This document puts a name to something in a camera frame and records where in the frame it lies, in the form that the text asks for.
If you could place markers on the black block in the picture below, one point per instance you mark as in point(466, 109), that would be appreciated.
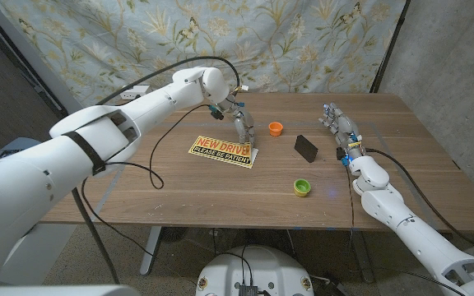
point(306, 149)

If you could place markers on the grey table leg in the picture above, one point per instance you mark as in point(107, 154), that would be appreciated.
point(362, 259)

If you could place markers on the grey backdrop frame post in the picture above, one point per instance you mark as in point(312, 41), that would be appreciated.
point(37, 61)

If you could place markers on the small orange cup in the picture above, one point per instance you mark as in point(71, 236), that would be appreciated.
point(275, 129)

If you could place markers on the small green cup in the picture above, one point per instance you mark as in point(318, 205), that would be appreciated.
point(302, 188)

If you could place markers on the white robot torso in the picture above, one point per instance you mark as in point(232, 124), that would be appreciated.
point(257, 267)

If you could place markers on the yellow new driver bumper sticker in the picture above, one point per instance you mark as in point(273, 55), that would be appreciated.
point(220, 151)

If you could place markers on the white table leg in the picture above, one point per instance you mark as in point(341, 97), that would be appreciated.
point(150, 251)

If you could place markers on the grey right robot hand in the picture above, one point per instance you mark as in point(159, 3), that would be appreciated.
point(344, 129)

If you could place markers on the white sticker backing paper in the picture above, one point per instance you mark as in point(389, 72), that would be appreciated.
point(255, 155)

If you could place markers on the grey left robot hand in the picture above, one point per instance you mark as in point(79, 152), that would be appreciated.
point(245, 123)

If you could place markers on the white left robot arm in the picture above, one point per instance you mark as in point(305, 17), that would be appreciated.
point(76, 144)

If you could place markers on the floral backdrop cloth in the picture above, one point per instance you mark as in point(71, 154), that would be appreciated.
point(261, 41)

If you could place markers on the white power strip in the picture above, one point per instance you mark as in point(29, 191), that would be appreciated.
point(134, 92)

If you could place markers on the black backdrop pole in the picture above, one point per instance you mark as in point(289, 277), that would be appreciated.
point(390, 41)

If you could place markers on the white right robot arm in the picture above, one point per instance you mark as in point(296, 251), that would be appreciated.
point(418, 234)

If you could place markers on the short grey tape strip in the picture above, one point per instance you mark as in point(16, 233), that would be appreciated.
point(103, 201)

